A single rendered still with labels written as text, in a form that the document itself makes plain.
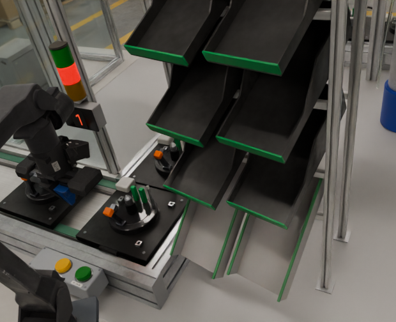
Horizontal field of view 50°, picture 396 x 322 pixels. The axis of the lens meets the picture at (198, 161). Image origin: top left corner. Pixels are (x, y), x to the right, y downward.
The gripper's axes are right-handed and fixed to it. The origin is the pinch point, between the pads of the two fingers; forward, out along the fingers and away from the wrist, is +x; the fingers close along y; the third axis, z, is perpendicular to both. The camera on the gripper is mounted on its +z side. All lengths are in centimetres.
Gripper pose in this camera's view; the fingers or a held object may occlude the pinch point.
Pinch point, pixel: (66, 191)
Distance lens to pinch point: 91.4
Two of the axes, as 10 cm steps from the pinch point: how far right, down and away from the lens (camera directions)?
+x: 1.5, 7.7, 6.2
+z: 4.6, -6.1, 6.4
